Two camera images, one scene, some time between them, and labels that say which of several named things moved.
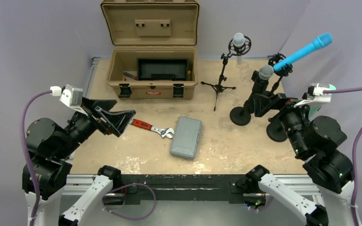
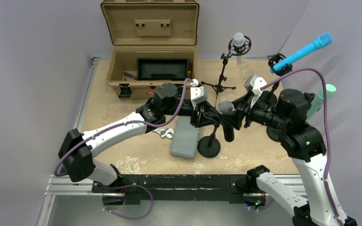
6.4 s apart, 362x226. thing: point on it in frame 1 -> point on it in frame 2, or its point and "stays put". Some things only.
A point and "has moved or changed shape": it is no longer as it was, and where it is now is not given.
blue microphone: (322, 41) stays put
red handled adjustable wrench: (165, 133) stays put
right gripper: (261, 102) -> (242, 107)
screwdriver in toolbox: (128, 74) stays put
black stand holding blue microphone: (274, 59) stays put
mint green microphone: (313, 109) stays put
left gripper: (116, 120) -> (203, 118)
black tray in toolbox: (162, 69) stays put
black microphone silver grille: (266, 72) -> (223, 106)
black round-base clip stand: (240, 116) has moved or changed shape
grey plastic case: (185, 137) stays put
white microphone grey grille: (239, 41) stays put
